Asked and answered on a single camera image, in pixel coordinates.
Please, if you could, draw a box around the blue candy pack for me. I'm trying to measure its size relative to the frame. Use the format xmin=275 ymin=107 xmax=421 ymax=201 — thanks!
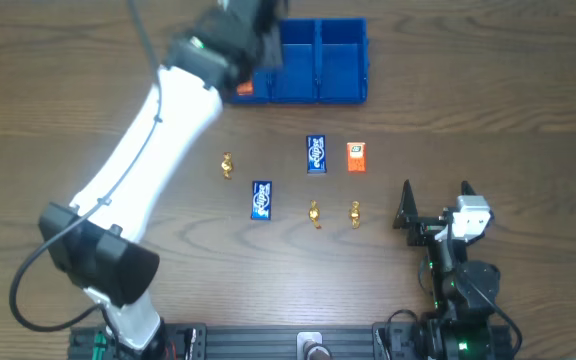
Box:
xmin=305 ymin=134 xmax=328 ymax=175
xmin=250 ymin=180 xmax=273 ymax=222

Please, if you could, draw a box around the gold candy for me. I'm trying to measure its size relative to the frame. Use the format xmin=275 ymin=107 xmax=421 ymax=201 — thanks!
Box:
xmin=348 ymin=200 xmax=362 ymax=230
xmin=308 ymin=199 xmax=323 ymax=231
xmin=219 ymin=151 xmax=236 ymax=181

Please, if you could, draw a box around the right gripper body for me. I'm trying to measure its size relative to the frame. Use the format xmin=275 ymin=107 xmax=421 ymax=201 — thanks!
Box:
xmin=406 ymin=214 xmax=452 ymax=246

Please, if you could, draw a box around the black cable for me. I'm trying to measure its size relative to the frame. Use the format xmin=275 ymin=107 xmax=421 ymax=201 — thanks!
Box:
xmin=8 ymin=0 xmax=163 ymax=334
xmin=472 ymin=284 xmax=524 ymax=359

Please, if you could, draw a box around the mounting rail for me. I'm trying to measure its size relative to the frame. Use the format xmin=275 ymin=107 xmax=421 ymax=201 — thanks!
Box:
xmin=67 ymin=322 xmax=514 ymax=360

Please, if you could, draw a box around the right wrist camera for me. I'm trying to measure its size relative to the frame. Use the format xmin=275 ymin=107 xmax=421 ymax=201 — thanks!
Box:
xmin=446 ymin=194 xmax=494 ymax=244

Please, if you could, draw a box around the blue tray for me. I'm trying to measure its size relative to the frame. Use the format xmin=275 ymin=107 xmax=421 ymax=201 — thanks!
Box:
xmin=227 ymin=18 xmax=369 ymax=105

